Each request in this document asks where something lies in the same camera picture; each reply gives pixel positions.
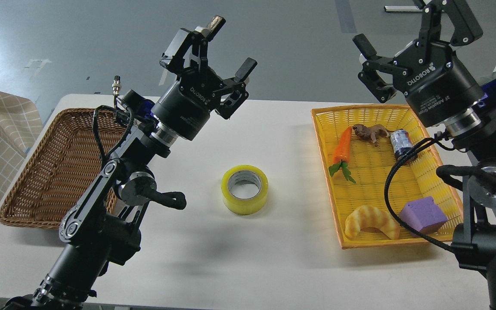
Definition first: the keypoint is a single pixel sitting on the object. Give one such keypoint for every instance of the yellow tape roll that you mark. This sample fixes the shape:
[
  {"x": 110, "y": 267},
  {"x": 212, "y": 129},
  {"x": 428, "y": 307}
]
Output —
[{"x": 252, "y": 175}]

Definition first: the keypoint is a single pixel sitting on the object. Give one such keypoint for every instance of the brown wicker basket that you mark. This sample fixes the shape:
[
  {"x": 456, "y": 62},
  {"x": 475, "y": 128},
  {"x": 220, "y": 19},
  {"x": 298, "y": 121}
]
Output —
[{"x": 59, "y": 171}]

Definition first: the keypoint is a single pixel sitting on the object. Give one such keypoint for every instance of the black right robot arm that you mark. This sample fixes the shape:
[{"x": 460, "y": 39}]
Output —
[{"x": 474, "y": 240}]

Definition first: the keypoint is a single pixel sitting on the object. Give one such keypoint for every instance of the toy croissant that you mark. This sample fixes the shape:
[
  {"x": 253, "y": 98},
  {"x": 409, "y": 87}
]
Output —
[{"x": 371, "y": 217}]

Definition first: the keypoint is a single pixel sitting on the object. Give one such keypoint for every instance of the purple foam block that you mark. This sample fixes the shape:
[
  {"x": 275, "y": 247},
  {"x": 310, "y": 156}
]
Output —
[{"x": 423, "y": 215}]

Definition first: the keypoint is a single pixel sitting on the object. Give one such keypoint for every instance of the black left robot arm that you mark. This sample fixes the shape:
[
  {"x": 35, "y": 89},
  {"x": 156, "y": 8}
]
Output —
[{"x": 104, "y": 224}]

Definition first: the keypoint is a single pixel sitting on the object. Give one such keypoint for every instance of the orange toy carrot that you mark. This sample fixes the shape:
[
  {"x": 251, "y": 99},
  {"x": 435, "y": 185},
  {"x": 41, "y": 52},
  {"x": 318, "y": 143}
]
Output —
[{"x": 341, "y": 156}]

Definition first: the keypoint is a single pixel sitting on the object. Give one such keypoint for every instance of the white stand base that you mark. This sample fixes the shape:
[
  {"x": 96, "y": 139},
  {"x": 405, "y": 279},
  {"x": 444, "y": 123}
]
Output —
[{"x": 416, "y": 6}]

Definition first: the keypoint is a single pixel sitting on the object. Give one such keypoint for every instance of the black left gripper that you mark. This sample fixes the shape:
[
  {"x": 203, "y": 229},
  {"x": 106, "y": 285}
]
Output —
[{"x": 187, "y": 103}]

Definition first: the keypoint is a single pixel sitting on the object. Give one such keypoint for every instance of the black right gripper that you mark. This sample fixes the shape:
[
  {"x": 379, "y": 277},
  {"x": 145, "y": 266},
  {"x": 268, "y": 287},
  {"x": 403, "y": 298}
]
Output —
[{"x": 437, "y": 86}]

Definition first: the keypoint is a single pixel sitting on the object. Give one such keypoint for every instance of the yellow plastic basket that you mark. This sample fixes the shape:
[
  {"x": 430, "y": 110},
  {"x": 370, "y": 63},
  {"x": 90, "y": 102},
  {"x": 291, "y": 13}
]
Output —
[{"x": 370, "y": 166}]

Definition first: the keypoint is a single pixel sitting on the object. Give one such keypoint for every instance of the brown toy animal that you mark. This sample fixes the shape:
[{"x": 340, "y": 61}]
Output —
[{"x": 371, "y": 133}]

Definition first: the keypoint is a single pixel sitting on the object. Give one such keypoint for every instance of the small blue can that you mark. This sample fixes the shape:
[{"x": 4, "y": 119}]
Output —
[{"x": 401, "y": 143}]

